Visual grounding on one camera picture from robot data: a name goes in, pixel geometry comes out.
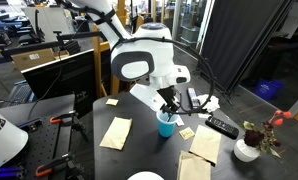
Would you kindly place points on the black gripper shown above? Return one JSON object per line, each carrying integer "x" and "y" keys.
{"x": 168, "y": 95}

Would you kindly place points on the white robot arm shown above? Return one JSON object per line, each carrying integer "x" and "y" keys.
{"x": 148, "y": 52}

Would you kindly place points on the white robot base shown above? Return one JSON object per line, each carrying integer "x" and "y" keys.
{"x": 12, "y": 140}

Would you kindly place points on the blue plastic cup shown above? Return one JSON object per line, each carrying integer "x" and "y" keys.
{"x": 166, "y": 123}

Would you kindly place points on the pink white small card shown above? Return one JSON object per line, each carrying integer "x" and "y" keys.
{"x": 179, "y": 121}

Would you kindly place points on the yellow sticky note packet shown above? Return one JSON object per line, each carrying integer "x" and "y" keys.
{"x": 186, "y": 133}

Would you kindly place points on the crumpled white tissue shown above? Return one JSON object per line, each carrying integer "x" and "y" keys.
{"x": 212, "y": 104}

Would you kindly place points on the brown paper napkin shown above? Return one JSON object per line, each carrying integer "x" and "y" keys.
{"x": 117, "y": 133}

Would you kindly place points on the tan packet near edge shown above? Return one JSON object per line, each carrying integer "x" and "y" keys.
{"x": 112, "y": 102}

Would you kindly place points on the short black remote control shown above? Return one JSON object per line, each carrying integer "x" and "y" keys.
{"x": 222, "y": 127}

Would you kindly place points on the small white paper plate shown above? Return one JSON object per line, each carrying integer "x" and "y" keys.
{"x": 145, "y": 175}

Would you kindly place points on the white round flower vase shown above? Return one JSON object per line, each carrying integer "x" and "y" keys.
{"x": 245, "y": 153}

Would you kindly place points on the dark red artificial flowers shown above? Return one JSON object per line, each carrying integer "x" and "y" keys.
{"x": 263, "y": 138}

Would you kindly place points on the orange black clamp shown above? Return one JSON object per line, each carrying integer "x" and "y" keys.
{"x": 45, "y": 169}
{"x": 60, "y": 118}

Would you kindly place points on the black computer monitor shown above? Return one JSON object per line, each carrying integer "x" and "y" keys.
{"x": 73, "y": 75}

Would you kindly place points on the blue storage bin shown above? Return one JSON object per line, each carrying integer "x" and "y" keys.
{"x": 267, "y": 89}

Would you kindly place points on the black folding screen divider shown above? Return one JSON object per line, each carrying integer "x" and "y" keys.
{"x": 237, "y": 29}

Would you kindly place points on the black perforated side table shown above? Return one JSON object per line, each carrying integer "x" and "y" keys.
{"x": 47, "y": 141}

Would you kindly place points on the cardboard box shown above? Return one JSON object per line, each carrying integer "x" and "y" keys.
{"x": 31, "y": 59}

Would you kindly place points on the wooden easel frame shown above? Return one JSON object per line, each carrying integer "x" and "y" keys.
{"x": 100, "y": 47}

